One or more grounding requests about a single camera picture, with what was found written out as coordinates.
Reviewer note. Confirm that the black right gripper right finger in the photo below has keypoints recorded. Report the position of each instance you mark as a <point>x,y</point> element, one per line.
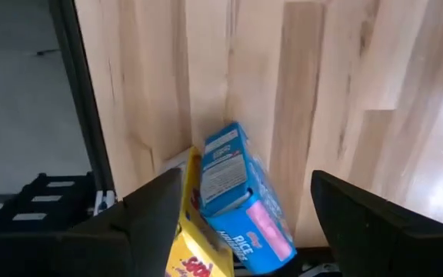
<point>379,238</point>

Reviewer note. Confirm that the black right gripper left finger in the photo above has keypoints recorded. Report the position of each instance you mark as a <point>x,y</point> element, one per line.
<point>144,231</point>

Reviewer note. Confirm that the yellow Corn Pops cereal box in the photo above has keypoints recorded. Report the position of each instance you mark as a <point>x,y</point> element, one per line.
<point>194,254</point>

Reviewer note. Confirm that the blue Rice Krispies cereal box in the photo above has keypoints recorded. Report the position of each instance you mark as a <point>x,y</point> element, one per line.
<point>240,231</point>

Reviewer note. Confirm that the black storage rack white labels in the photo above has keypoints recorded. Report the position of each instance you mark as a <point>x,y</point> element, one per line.
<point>79,200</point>

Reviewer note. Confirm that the silver metal bracket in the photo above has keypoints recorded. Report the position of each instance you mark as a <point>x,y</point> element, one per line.
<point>104,200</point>

